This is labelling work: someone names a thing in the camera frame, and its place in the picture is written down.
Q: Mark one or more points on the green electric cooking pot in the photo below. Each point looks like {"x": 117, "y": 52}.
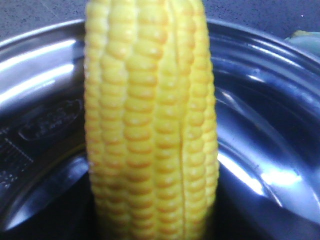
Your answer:
{"x": 268, "y": 115}

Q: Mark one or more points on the green round plate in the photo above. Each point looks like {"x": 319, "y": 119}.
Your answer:
{"x": 306, "y": 40}

